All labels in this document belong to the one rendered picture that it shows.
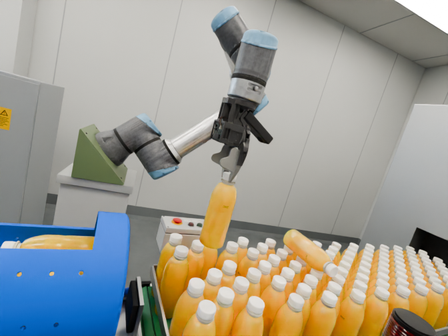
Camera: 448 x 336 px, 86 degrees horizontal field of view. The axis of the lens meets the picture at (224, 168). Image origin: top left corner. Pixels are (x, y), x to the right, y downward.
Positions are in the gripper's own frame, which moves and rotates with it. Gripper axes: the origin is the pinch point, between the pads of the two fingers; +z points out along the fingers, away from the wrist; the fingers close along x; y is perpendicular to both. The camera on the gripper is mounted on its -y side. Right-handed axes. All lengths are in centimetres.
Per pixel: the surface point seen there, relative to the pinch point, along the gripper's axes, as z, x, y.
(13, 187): 69, -152, 85
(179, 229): 26.4, -18.8, 3.2
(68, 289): 20.0, 17.7, 32.8
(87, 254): 15.8, 14.1, 31.1
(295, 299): 25.0, 19.0, -18.3
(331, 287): 25.3, 15.2, -36.6
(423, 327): 10.3, 42.6, -19.4
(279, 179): 43, -242, -222
